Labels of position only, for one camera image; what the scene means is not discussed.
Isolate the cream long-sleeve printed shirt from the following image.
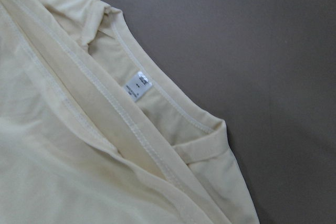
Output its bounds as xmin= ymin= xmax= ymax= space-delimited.
xmin=1 ymin=0 xmax=259 ymax=223

